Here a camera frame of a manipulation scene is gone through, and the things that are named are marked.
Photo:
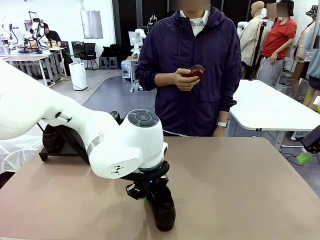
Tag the white plastic sheet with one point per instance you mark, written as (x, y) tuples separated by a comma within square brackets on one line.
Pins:
[(15, 155)]

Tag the computer tower with lights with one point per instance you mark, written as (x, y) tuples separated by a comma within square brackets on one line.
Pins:
[(126, 70)]

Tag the person in black t-shirt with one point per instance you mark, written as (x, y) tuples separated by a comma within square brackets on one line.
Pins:
[(53, 37)]

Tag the black light stand pole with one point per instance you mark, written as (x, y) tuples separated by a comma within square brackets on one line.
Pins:
[(257, 51)]

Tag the white air purifier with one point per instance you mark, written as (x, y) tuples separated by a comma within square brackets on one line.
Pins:
[(78, 76)]

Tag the reddish-brown shoe brush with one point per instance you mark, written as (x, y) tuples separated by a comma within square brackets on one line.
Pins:
[(196, 72)]

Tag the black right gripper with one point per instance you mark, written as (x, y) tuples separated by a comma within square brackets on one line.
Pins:
[(312, 141)]

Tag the grey stool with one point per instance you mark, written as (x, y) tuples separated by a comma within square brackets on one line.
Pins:
[(103, 62), (113, 62)]

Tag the black backpack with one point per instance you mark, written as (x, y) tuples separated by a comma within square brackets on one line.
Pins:
[(110, 51)]

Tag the person's right hand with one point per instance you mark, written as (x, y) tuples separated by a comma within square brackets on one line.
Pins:
[(178, 80)]

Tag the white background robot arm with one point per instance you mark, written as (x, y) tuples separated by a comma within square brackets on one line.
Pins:
[(241, 26), (139, 33)]

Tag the silver wristwatch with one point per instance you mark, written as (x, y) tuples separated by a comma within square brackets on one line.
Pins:
[(221, 124)]

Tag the person's right forearm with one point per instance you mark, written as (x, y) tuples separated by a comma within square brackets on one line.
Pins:
[(147, 78)]

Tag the dark grey shoe stand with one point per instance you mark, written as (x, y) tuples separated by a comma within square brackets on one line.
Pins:
[(43, 156)]

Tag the mannequin in beige jacket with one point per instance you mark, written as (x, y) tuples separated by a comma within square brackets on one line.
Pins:
[(250, 42)]

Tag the grey wall panel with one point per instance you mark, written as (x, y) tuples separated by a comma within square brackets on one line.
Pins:
[(91, 25)]

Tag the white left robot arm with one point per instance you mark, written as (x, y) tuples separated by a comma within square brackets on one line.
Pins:
[(75, 125)]

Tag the dark brown matte loafer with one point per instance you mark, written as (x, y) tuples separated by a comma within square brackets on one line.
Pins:
[(52, 141)]

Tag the person in purple hooded jacket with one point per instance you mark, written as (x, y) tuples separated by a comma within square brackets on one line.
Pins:
[(185, 107)]

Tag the white side table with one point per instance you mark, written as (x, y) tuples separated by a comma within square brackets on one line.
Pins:
[(262, 105)]

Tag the mannequin in light blue top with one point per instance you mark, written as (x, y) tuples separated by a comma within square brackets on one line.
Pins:
[(315, 62)]

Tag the person's left hand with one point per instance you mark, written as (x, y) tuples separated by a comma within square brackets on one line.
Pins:
[(218, 132)]

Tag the mannequin in red t-shirt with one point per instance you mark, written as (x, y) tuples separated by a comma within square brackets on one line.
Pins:
[(277, 37)]

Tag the mannequin with bucket hat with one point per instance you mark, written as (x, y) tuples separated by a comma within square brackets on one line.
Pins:
[(301, 50)]

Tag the black office chair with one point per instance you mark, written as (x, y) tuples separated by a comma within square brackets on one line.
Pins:
[(88, 51)]

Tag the white workbench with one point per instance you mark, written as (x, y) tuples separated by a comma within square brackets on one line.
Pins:
[(25, 58)]

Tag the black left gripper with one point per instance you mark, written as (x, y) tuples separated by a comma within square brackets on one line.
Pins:
[(150, 186)]

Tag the person's left forearm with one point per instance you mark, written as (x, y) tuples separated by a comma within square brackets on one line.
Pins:
[(223, 116)]

